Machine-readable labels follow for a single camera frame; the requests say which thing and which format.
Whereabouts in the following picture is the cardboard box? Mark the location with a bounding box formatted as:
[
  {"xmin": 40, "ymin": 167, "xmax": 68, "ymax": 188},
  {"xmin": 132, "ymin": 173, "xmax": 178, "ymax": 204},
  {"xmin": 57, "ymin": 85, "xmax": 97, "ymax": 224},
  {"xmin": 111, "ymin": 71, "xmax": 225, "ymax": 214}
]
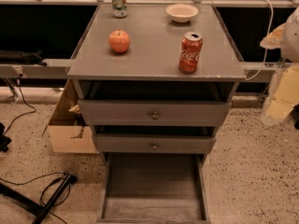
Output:
[{"xmin": 48, "ymin": 80, "xmax": 96, "ymax": 154}]

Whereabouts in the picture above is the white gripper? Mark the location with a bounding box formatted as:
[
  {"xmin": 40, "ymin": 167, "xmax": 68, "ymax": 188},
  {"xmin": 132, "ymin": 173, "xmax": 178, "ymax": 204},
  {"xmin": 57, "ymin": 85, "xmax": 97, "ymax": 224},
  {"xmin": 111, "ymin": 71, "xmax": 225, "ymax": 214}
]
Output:
[{"xmin": 260, "ymin": 23, "xmax": 299, "ymax": 126}]

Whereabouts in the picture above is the white hanging cable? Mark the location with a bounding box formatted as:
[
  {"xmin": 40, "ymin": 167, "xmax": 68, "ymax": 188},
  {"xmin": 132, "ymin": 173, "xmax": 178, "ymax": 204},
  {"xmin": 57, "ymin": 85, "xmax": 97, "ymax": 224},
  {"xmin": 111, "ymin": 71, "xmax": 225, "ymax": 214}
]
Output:
[{"xmin": 244, "ymin": 0, "xmax": 275, "ymax": 82}]

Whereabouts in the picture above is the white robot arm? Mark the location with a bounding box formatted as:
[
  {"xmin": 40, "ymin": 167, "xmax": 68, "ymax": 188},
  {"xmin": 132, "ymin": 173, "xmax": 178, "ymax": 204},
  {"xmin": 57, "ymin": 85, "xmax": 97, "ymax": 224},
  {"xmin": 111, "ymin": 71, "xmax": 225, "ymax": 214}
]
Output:
[{"xmin": 260, "ymin": 7, "xmax": 299, "ymax": 126}]

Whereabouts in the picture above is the white ceramic bowl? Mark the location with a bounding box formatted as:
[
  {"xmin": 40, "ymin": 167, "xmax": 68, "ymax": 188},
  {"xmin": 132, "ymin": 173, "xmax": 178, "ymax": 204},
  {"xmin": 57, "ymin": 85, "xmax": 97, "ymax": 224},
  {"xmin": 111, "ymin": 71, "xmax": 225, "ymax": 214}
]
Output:
[{"xmin": 166, "ymin": 4, "xmax": 198, "ymax": 23}]

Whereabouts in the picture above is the black wall cable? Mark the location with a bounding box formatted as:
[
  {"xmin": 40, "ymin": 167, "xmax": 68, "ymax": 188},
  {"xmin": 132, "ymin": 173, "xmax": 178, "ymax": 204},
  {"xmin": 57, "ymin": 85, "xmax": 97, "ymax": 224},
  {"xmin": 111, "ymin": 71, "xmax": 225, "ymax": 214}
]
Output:
[{"xmin": 3, "ymin": 73, "xmax": 37, "ymax": 135}]

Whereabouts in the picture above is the black bag on rail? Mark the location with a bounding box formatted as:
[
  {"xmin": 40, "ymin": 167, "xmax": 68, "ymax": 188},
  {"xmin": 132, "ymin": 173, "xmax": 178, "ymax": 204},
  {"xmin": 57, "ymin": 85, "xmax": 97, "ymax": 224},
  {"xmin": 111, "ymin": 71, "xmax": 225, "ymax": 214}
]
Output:
[{"xmin": 0, "ymin": 50, "xmax": 47, "ymax": 66}]

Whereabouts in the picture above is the red coca-cola can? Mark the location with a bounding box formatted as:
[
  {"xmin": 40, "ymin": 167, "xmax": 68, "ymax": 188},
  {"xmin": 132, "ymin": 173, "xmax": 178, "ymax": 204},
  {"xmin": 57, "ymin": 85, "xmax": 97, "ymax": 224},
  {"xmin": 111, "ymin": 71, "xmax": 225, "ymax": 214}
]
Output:
[{"xmin": 178, "ymin": 32, "xmax": 203, "ymax": 74}]

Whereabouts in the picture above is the grey middle drawer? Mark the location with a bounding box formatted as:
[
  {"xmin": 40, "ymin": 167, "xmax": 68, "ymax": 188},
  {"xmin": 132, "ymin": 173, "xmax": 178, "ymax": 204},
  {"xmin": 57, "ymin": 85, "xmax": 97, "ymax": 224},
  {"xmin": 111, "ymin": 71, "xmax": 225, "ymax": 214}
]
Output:
[{"xmin": 93, "ymin": 134, "xmax": 216, "ymax": 154}]

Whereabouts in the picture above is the grey top drawer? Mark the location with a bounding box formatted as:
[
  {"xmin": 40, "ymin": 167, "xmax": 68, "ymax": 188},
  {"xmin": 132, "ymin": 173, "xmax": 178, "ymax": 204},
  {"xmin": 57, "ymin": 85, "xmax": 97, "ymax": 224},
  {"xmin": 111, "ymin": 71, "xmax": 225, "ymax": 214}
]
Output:
[{"xmin": 78, "ymin": 100, "xmax": 231, "ymax": 127}]

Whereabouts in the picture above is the red orange apple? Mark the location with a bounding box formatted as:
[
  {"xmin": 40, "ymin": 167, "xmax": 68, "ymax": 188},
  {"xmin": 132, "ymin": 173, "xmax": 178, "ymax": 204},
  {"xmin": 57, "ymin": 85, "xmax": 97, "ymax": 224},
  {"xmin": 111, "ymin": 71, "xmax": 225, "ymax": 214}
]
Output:
[{"xmin": 108, "ymin": 30, "xmax": 130, "ymax": 53}]

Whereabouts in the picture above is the black metal stand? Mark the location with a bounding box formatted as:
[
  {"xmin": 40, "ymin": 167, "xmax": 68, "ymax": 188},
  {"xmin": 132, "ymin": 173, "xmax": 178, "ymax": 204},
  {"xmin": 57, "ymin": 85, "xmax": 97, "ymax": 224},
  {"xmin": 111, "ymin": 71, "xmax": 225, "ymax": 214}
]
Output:
[{"xmin": 0, "ymin": 173, "xmax": 78, "ymax": 224}]

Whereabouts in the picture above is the black object at left edge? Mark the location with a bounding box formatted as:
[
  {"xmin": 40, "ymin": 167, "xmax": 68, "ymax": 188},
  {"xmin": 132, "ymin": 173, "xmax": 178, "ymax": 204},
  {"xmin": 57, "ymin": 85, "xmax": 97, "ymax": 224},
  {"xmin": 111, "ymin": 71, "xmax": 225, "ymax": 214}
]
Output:
[{"xmin": 0, "ymin": 122, "xmax": 11, "ymax": 152}]

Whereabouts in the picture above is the black floor cable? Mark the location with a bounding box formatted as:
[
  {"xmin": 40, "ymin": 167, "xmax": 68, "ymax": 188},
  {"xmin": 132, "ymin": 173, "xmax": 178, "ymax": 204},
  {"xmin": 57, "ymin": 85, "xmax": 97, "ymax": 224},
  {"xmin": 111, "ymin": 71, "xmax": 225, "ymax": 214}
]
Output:
[{"xmin": 0, "ymin": 171, "xmax": 72, "ymax": 224}]

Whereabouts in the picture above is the grey open bottom drawer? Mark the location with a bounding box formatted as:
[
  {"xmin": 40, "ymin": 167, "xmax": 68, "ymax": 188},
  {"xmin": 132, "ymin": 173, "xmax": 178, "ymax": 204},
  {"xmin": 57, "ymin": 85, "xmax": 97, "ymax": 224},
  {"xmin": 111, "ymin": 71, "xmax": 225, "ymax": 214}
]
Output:
[{"xmin": 96, "ymin": 153, "xmax": 211, "ymax": 224}]

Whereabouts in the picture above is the grey drawer cabinet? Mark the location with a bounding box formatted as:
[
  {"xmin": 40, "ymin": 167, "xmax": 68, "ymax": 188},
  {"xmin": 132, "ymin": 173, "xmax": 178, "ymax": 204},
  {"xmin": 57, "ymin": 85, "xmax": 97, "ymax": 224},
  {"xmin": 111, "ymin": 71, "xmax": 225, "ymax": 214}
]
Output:
[{"xmin": 66, "ymin": 3, "xmax": 248, "ymax": 165}]

